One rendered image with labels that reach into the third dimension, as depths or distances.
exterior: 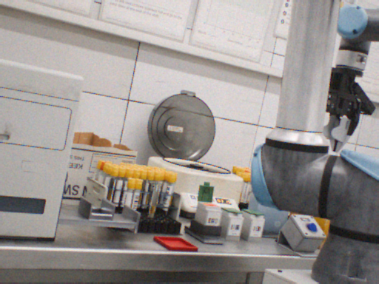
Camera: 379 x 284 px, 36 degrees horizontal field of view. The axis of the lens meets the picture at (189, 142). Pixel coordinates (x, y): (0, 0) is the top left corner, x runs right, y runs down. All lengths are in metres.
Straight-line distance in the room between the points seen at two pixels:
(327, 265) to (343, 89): 0.60
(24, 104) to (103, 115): 0.77
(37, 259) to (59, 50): 0.81
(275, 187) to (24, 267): 0.45
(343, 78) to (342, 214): 0.56
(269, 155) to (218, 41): 0.94
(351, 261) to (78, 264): 0.47
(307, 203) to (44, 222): 0.46
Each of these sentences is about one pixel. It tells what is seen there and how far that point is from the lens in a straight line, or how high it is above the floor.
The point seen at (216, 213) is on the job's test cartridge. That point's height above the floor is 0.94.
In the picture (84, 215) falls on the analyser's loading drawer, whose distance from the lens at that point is 1.14.
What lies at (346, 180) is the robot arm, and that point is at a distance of 1.02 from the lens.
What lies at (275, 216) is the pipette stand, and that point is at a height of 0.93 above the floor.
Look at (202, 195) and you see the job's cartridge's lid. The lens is 1.33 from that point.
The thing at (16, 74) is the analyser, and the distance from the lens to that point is 1.01.
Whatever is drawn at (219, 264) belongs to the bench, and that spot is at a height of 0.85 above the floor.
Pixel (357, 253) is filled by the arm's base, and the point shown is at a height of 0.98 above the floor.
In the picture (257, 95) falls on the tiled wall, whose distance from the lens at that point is 2.07.
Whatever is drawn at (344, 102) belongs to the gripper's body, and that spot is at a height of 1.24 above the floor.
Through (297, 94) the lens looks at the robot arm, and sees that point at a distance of 1.04.
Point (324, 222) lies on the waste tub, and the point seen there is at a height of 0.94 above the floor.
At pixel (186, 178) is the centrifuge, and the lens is 1.53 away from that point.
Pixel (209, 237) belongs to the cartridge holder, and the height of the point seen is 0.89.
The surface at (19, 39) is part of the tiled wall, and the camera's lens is 1.67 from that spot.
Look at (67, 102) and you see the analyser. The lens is 1.04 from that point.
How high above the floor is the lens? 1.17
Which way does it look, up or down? 4 degrees down
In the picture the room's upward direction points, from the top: 12 degrees clockwise
